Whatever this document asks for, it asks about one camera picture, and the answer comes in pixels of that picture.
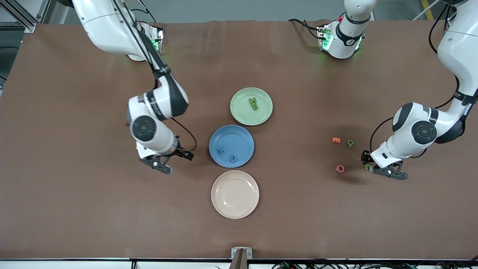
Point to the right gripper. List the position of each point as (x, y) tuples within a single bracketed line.
[(183, 153)]

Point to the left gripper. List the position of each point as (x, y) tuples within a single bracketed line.
[(365, 157)]

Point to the green foam letter g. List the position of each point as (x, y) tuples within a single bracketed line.
[(350, 143)]

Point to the blue foam letter c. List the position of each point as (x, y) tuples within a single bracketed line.
[(230, 160)]

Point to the green foam letter B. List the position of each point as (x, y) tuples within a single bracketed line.
[(254, 107)]

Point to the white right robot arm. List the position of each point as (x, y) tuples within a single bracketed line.
[(101, 26)]

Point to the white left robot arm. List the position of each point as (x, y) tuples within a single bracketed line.
[(459, 52)]

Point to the pink foam letter Q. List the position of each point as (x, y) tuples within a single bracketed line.
[(336, 169)]

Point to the blue round plate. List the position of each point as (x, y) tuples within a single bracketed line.
[(244, 136)]

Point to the beige round plate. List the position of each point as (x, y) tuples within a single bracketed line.
[(235, 194)]

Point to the green round plate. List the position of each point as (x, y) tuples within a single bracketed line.
[(242, 116)]

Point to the silver connector box green light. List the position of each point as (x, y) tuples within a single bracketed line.
[(323, 37), (157, 39)]

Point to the brown table cover sheet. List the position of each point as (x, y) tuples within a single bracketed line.
[(74, 209)]

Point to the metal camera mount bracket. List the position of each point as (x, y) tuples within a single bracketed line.
[(241, 261)]

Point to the white table edge rail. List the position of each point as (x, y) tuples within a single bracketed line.
[(56, 264)]

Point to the aluminium frame profile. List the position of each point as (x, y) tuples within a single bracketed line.
[(29, 27)]

